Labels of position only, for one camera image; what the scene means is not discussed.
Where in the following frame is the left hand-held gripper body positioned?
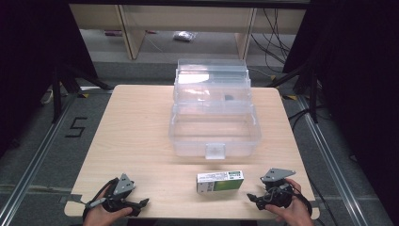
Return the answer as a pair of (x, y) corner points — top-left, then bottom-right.
(102, 173), (136, 214)

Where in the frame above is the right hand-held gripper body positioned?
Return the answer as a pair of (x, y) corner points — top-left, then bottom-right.
(257, 168), (297, 210)

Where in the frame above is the green and white small carton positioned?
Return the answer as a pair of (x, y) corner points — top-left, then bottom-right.
(196, 169), (245, 195)

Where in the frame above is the clear plastic storage box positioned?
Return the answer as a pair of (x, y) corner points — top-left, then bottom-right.
(168, 58), (263, 161)

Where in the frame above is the person's right hand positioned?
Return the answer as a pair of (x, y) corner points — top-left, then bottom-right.
(264, 177), (315, 226)

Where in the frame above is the person's left hand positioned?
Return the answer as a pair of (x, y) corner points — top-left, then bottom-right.
(82, 184), (134, 226)

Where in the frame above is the black tripod stand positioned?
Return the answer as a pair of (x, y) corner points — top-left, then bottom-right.
(51, 61), (115, 124)
(265, 61), (320, 124)

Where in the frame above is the black curtain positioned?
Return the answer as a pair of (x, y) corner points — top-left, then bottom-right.
(0, 0), (99, 158)
(282, 0), (399, 218)

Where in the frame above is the clear plastic bag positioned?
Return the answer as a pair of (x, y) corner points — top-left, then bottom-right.
(172, 30), (198, 43)

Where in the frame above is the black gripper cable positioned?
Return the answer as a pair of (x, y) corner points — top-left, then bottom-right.
(290, 183), (313, 218)

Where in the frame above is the black cable with grey plug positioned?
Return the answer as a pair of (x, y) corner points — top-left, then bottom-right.
(82, 177), (120, 220)

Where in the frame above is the metal floor rail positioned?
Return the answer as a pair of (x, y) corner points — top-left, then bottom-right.
(296, 94), (369, 226)
(0, 86), (113, 226)

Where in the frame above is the bundle of black floor cables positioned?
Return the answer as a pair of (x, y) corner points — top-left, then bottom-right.
(249, 8), (293, 66)

